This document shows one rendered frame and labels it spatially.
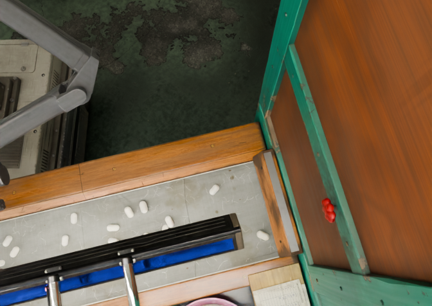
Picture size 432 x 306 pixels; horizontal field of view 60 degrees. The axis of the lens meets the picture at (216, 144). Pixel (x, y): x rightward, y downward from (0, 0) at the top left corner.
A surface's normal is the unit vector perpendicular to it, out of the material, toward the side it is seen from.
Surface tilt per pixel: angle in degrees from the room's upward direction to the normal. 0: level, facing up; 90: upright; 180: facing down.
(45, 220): 0
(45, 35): 46
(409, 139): 90
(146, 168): 0
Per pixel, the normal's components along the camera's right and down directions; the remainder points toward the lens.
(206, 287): -0.03, -0.27
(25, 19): 0.26, 0.45
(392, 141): -0.97, 0.23
